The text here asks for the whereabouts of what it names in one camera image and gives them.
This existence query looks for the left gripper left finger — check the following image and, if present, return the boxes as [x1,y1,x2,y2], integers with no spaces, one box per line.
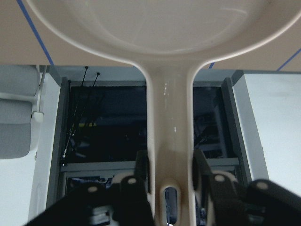
[27,150,154,226]

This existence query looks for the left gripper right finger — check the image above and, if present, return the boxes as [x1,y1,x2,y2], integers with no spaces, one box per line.
[192,150,301,226]

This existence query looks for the beige plastic dustpan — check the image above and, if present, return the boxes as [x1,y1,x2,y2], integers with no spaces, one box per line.
[28,0,301,226]

